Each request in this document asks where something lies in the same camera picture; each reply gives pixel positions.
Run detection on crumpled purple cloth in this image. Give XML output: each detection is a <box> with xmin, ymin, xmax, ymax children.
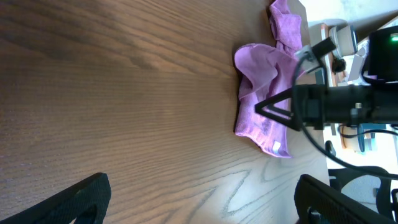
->
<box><xmin>269</xmin><ymin>0</ymin><xmax>302</xmax><ymax>55</ymax></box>

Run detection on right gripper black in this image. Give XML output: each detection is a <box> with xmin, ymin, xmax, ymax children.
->
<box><xmin>254</xmin><ymin>84</ymin><xmax>397</xmax><ymax>131</ymax></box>

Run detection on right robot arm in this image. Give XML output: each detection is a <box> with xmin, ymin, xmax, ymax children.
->
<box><xmin>255</xmin><ymin>27</ymin><xmax>397</xmax><ymax>131</ymax></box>

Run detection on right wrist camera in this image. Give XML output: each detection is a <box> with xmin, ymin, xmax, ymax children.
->
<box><xmin>295</xmin><ymin>37</ymin><xmax>336</xmax><ymax>73</ymax></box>

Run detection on purple cloth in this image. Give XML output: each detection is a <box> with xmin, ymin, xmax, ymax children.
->
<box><xmin>269</xmin><ymin>0</ymin><xmax>302</xmax><ymax>55</ymax></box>
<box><xmin>234</xmin><ymin>42</ymin><xmax>302</xmax><ymax>158</ymax></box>

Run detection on right camera cable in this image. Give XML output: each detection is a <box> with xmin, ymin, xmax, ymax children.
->
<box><xmin>290</xmin><ymin>51</ymin><xmax>398</xmax><ymax>181</ymax></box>

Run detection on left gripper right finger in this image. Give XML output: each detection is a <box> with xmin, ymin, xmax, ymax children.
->
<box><xmin>294</xmin><ymin>174</ymin><xmax>394</xmax><ymax>224</ymax></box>

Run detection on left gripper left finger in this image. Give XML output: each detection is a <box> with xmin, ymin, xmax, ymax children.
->
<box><xmin>1</xmin><ymin>172</ymin><xmax>111</xmax><ymax>224</ymax></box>

